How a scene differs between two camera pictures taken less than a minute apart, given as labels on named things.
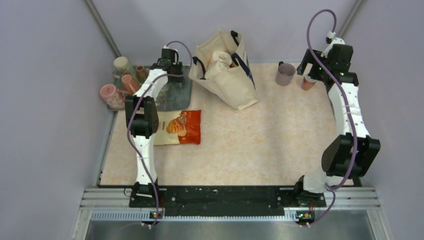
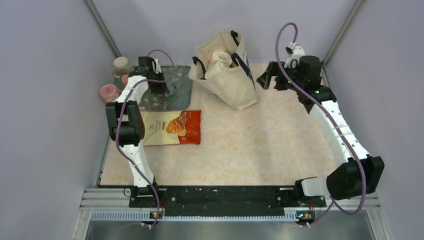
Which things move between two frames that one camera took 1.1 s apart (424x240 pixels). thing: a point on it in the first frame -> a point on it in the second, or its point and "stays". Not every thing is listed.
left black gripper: (179, 66) -> (162, 89)
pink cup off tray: (115, 98) stays
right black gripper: (308, 58) -> (273, 69)
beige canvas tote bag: (220, 68) stays
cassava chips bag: (178, 127) stays
